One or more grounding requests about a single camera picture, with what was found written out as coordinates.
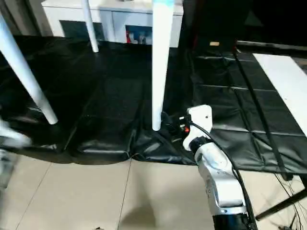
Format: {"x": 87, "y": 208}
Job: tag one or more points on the white plastic table leg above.
{"x": 159, "y": 72}
{"x": 21, "y": 67}
{"x": 91, "y": 28}

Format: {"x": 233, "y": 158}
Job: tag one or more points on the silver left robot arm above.
{"x": 9, "y": 141}

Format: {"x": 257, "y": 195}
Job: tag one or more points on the black mat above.
{"x": 108, "y": 107}

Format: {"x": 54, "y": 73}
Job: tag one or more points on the small yellow tag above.
{"x": 214, "y": 43}

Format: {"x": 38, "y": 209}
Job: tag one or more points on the white flat panel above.
{"x": 283, "y": 81}

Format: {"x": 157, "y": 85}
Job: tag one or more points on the black metal bar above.
{"x": 263, "y": 44}

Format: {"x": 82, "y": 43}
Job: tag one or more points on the white cabinet with glass doors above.
{"x": 108, "y": 16}

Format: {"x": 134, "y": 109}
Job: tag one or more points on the grey curtain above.
{"x": 24, "y": 19}

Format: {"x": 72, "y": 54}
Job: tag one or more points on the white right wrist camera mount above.
{"x": 201, "y": 115}

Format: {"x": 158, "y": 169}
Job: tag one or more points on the black folding table frame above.
{"x": 280, "y": 206}

